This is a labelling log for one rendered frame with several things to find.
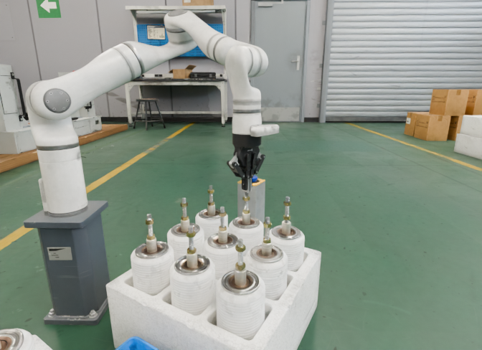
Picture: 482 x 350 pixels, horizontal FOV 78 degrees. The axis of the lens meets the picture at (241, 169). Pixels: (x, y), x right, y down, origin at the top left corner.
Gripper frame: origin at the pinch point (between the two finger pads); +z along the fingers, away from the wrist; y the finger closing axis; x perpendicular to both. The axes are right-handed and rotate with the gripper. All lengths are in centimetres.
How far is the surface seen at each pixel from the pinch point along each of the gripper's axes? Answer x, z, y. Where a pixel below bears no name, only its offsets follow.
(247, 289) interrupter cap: 19.7, 10.6, 21.3
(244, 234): 3.0, 12.1, 4.0
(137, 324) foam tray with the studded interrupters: -2.0, 24.5, 33.1
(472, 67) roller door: -36, -55, -621
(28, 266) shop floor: -68, 36, 42
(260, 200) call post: -8.0, 11.3, -15.5
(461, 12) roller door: -62, -141, -598
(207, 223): -8.7, 11.9, 6.9
